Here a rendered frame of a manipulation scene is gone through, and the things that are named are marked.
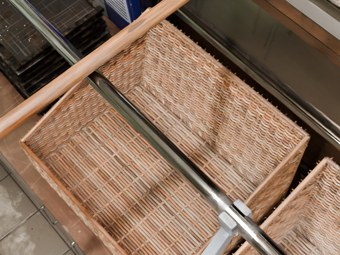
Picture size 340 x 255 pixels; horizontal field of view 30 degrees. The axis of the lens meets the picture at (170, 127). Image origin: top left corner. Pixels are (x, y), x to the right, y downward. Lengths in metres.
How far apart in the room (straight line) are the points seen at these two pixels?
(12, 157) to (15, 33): 0.35
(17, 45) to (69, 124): 0.25
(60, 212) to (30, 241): 0.65
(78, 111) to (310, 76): 0.68
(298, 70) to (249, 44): 0.14
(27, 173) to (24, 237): 0.61
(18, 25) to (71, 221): 0.54
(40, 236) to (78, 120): 0.71
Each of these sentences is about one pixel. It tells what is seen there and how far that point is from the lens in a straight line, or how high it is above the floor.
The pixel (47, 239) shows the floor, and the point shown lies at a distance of 2.34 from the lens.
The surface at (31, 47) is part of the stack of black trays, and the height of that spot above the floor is 0.83.
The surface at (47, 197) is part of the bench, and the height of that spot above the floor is 0.58.
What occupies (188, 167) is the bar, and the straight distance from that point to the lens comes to 1.04.
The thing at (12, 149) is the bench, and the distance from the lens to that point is 1.84.
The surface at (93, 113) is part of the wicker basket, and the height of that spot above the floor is 0.63.
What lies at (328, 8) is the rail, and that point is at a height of 1.44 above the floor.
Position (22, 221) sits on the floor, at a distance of 2.39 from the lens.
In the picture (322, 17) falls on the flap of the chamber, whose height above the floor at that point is 1.42.
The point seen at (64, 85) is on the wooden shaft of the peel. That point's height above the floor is 1.20.
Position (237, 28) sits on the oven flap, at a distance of 1.42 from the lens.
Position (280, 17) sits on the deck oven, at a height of 1.12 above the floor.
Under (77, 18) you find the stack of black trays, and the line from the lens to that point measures 1.72.
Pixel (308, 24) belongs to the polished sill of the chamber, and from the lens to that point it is 1.22.
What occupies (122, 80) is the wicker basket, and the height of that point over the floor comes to 0.67.
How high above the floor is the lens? 2.11
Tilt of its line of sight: 59 degrees down
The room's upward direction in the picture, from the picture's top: 11 degrees counter-clockwise
